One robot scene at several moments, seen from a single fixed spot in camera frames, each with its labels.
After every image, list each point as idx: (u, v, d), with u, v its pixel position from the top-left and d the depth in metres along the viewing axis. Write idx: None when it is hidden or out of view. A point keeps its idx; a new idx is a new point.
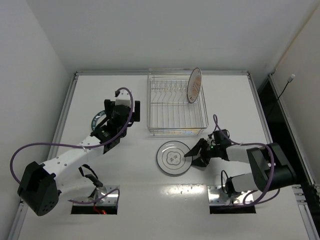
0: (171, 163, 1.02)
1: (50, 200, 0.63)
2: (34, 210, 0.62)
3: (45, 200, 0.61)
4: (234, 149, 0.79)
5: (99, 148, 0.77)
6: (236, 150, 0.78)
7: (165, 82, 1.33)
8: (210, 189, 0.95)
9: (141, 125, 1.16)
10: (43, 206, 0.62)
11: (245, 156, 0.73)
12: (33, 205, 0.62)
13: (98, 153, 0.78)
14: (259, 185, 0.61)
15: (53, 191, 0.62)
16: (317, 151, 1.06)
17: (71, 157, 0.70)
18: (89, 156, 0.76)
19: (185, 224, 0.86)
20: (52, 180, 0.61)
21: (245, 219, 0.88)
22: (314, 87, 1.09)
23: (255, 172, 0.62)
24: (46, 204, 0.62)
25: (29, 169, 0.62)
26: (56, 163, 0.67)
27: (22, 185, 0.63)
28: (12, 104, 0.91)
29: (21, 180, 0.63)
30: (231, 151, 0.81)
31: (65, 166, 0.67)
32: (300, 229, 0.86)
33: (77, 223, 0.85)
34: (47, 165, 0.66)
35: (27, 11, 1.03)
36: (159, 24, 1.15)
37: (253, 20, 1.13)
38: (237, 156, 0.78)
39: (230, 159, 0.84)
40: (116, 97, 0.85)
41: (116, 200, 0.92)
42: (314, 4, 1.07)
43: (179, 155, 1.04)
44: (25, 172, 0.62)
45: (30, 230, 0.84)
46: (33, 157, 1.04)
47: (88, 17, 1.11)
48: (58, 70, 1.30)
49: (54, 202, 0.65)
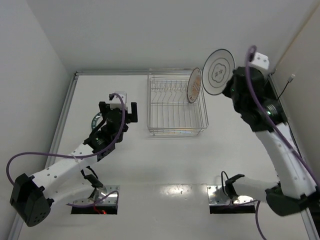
0: (216, 79, 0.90)
1: (42, 211, 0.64)
2: (25, 220, 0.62)
3: (34, 212, 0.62)
4: (280, 154, 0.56)
5: (91, 157, 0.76)
6: (278, 157, 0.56)
7: (165, 82, 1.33)
8: (210, 189, 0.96)
9: (141, 125, 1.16)
10: (34, 217, 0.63)
11: (282, 168, 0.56)
12: (23, 217, 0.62)
13: (91, 162, 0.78)
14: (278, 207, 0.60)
15: (43, 204, 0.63)
16: (317, 151, 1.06)
17: (61, 167, 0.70)
18: (81, 165, 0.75)
19: (185, 224, 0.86)
20: (40, 194, 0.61)
21: (244, 218, 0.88)
22: (314, 87, 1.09)
23: (280, 206, 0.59)
24: (37, 215, 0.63)
25: (18, 182, 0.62)
26: (46, 175, 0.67)
27: (13, 196, 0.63)
28: (12, 104, 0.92)
29: (12, 192, 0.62)
30: (267, 139, 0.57)
31: (55, 177, 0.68)
32: (301, 228, 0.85)
33: (77, 224, 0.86)
34: (37, 177, 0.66)
35: (28, 11, 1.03)
36: (158, 23, 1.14)
37: (253, 19, 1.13)
38: (271, 154, 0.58)
39: (256, 134, 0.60)
40: (110, 100, 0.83)
41: (116, 200, 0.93)
42: (314, 4, 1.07)
43: (223, 70, 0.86)
44: (15, 184, 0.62)
45: (30, 230, 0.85)
46: (29, 164, 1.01)
47: (88, 17, 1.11)
48: (58, 71, 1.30)
49: (45, 213, 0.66)
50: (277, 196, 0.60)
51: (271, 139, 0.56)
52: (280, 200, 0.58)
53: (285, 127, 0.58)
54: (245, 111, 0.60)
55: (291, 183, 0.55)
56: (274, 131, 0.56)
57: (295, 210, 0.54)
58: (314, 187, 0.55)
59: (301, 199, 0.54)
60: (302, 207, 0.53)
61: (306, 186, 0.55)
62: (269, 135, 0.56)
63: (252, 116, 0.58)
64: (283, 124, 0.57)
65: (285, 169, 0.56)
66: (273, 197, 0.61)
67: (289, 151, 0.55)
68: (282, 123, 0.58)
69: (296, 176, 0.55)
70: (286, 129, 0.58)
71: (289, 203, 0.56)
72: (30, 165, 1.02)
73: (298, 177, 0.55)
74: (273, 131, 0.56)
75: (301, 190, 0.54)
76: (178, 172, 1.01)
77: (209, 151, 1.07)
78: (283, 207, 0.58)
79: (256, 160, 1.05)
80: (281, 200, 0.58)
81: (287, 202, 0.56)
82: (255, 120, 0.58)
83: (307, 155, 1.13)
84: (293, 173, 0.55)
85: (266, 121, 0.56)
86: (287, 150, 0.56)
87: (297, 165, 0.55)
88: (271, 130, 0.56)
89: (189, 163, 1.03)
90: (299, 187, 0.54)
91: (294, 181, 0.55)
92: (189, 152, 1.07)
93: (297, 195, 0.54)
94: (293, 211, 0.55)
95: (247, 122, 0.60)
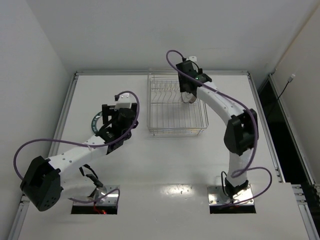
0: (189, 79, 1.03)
1: (53, 196, 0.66)
2: (36, 205, 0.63)
3: (47, 195, 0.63)
4: (210, 97, 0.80)
5: (103, 148, 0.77)
6: (212, 100, 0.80)
7: (165, 82, 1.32)
8: (210, 189, 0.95)
9: (141, 125, 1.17)
10: (44, 202, 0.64)
11: (217, 107, 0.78)
12: (36, 200, 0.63)
13: (102, 153, 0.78)
14: (231, 145, 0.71)
15: (56, 188, 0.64)
16: (317, 151, 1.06)
17: (75, 153, 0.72)
18: (94, 155, 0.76)
19: (184, 224, 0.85)
20: (57, 174, 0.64)
21: (245, 219, 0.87)
22: (313, 87, 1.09)
23: (232, 141, 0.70)
24: (48, 199, 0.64)
25: (35, 164, 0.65)
26: (61, 159, 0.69)
27: (26, 178, 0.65)
28: (12, 103, 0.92)
29: (26, 174, 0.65)
30: (201, 93, 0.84)
31: (70, 162, 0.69)
32: (301, 229, 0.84)
33: (77, 224, 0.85)
34: (52, 160, 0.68)
35: (28, 11, 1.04)
36: (158, 24, 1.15)
37: (252, 20, 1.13)
38: (210, 103, 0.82)
39: (198, 96, 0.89)
40: (116, 100, 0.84)
41: (116, 200, 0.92)
42: (314, 4, 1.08)
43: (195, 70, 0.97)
44: (31, 166, 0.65)
45: (29, 230, 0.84)
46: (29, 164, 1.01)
47: (88, 17, 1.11)
48: (59, 71, 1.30)
49: (54, 199, 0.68)
50: (227, 135, 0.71)
51: (203, 92, 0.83)
52: (228, 134, 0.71)
53: (211, 83, 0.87)
54: (186, 85, 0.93)
55: (224, 112, 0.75)
56: (202, 87, 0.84)
57: (232, 130, 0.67)
58: (242, 110, 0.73)
59: (232, 119, 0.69)
60: (237, 125, 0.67)
61: (235, 110, 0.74)
62: (199, 89, 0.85)
63: (188, 85, 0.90)
64: (208, 82, 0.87)
65: (218, 106, 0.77)
66: (227, 141, 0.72)
67: (216, 93, 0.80)
68: (208, 81, 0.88)
69: (225, 106, 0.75)
70: (211, 84, 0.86)
71: (230, 129, 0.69)
72: None
73: (226, 106, 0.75)
74: (202, 87, 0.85)
75: (230, 113, 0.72)
76: (178, 172, 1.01)
77: (209, 151, 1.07)
78: (233, 139, 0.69)
79: (256, 160, 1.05)
80: (228, 135, 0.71)
81: (229, 130, 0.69)
82: (192, 86, 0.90)
83: (307, 154, 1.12)
84: (222, 105, 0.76)
85: (195, 83, 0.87)
86: (214, 93, 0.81)
87: (224, 99, 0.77)
88: (200, 86, 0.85)
89: (189, 163, 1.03)
90: (228, 111, 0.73)
91: (224, 109, 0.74)
92: (189, 152, 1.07)
93: (229, 117, 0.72)
94: (235, 134, 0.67)
95: (190, 92, 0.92)
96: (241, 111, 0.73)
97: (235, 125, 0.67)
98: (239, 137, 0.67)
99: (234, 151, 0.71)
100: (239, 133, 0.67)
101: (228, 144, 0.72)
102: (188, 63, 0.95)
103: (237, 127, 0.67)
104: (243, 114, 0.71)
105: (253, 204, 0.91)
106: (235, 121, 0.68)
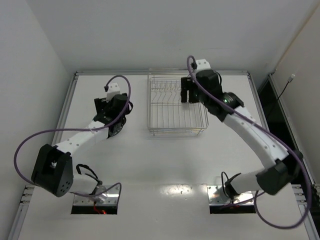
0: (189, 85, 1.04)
1: (67, 180, 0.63)
2: (53, 191, 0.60)
3: (63, 178, 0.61)
4: (245, 129, 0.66)
5: (104, 130, 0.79)
6: (247, 133, 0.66)
7: (165, 82, 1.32)
8: (210, 189, 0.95)
9: (141, 125, 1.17)
10: (61, 187, 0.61)
11: (253, 142, 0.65)
12: (52, 186, 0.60)
13: (103, 136, 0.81)
14: (266, 187, 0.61)
15: (70, 170, 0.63)
16: (317, 151, 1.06)
17: (80, 138, 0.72)
18: (96, 139, 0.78)
19: (184, 224, 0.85)
20: (69, 156, 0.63)
21: (245, 219, 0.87)
22: (313, 87, 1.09)
23: (270, 185, 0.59)
24: (64, 184, 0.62)
25: (44, 151, 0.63)
26: (68, 144, 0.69)
27: (36, 168, 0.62)
28: (12, 103, 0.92)
29: (36, 164, 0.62)
30: (232, 121, 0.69)
31: (77, 146, 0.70)
32: (301, 229, 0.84)
33: (77, 224, 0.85)
34: (60, 146, 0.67)
35: (28, 11, 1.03)
36: (158, 24, 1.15)
37: (252, 20, 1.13)
38: (242, 134, 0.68)
39: (223, 122, 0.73)
40: (106, 91, 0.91)
41: (116, 200, 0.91)
42: (314, 4, 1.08)
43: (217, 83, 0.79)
44: (39, 155, 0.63)
45: (28, 231, 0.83)
46: (29, 164, 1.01)
47: (88, 17, 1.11)
48: (59, 71, 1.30)
49: (69, 185, 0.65)
50: (263, 176, 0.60)
51: (235, 121, 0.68)
52: (265, 176, 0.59)
53: (243, 109, 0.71)
54: (209, 106, 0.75)
55: (264, 152, 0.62)
56: (234, 114, 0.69)
57: (277, 178, 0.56)
58: (286, 150, 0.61)
59: (276, 163, 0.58)
60: (282, 172, 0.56)
61: (279, 150, 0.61)
62: (231, 117, 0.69)
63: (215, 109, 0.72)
64: (240, 106, 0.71)
65: (256, 142, 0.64)
66: (260, 181, 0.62)
67: (253, 126, 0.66)
68: (238, 105, 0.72)
69: (265, 144, 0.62)
70: (244, 109, 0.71)
71: (272, 175, 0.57)
72: (31, 165, 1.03)
73: (267, 145, 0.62)
74: (234, 114, 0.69)
75: (274, 156, 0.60)
76: (178, 172, 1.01)
77: (209, 152, 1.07)
78: (272, 183, 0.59)
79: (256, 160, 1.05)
80: (265, 176, 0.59)
81: (270, 174, 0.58)
82: (218, 110, 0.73)
83: (307, 154, 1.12)
84: (262, 143, 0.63)
85: (224, 108, 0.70)
86: (250, 125, 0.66)
87: (263, 135, 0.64)
88: (231, 113, 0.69)
89: (189, 163, 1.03)
90: (270, 152, 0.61)
91: (264, 149, 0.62)
92: (189, 152, 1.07)
93: (273, 160, 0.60)
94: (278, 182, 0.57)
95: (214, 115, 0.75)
96: (285, 152, 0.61)
97: (281, 173, 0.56)
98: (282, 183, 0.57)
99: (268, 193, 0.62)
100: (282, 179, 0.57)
101: (261, 184, 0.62)
102: (213, 77, 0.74)
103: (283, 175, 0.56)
104: (287, 156, 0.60)
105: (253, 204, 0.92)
106: (281, 166, 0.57)
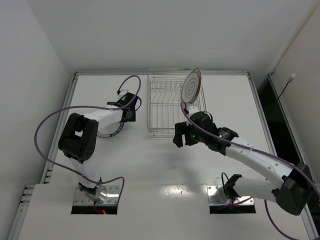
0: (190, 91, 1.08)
1: (91, 146, 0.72)
2: (78, 154, 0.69)
3: (88, 142, 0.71)
4: (245, 157, 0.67)
5: (118, 113, 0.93)
6: (248, 160, 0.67)
7: (165, 82, 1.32)
8: (210, 190, 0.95)
9: (141, 125, 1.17)
10: (86, 151, 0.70)
11: (258, 168, 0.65)
12: (79, 146, 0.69)
13: (117, 118, 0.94)
14: (288, 208, 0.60)
15: (94, 137, 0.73)
16: (316, 151, 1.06)
17: (102, 113, 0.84)
18: (112, 118, 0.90)
19: (184, 224, 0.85)
20: (96, 121, 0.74)
21: (245, 219, 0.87)
22: (314, 87, 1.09)
23: (289, 204, 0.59)
24: (89, 148, 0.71)
25: (72, 119, 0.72)
26: (93, 115, 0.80)
27: (64, 133, 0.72)
28: (12, 103, 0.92)
29: (64, 130, 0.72)
30: (233, 153, 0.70)
31: (100, 117, 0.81)
32: (301, 229, 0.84)
33: (76, 224, 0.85)
34: (86, 115, 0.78)
35: (28, 11, 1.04)
36: (159, 24, 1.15)
37: (253, 20, 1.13)
38: (245, 162, 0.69)
39: (226, 155, 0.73)
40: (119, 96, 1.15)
41: (116, 200, 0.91)
42: (314, 4, 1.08)
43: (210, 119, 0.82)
44: (68, 122, 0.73)
45: (28, 231, 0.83)
46: (29, 164, 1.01)
47: (88, 17, 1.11)
48: (59, 71, 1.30)
49: (91, 151, 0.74)
50: (280, 197, 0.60)
51: (234, 152, 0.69)
52: (280, 197, 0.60)
53: (238, 138, 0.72)
54: (208, 143, 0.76)
55: (270, 174, 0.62)
56: (232, 145, 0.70)
57: (291, 195, 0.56)
58: (290, 167, 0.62)
59: (285, 181, 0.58)
60: (293, 186, 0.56)
61: (283, 169, 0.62)
62: (229, 149, 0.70)
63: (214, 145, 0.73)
64: (235, 137, 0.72)
65: (259, 165, 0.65)
66: (280, 202, 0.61)
67: (251, 152, 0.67)
68: (234, 137, 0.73)
69: (268, 165, 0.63)
70: (240, 139, 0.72)
71: (286, 193, 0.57)
72: (31, 165, 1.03)
73: (270, 165, 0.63)
74: (231, 145, 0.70)
75: (280, 174, 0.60)
76: (178, 172, 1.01)
77: (209, 152, 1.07)
78: (291, 202, 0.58)
79: None
80: (281, 197, 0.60)
81: (283, 193, 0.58)
82: (217, 145, 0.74)
83: (307, 155, 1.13)
84: (265, 165, 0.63)
85: (222, 143, 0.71)
86: (249, 152, 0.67)
87: (264, 157, 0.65)
88: (228, 145, 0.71)
89: (189, 163, 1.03)
90: (276, 172, 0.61)
91: (269, 170, 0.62)
92: (189, 152, 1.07)
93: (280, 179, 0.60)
94: (294, 198, 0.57)
95: (215, 150, 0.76)
96: (289, 168, 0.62)
97: (293, 189, 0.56)
98: (298, 197, 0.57)
99: (293, 212, 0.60)
100: (297, 194, 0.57)
101: (283, 206, 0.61)
102: (205, 117, 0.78)
103: (295, 189, 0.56)
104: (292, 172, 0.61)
105: (253, 204, 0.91)
106: (290, 183, 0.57)
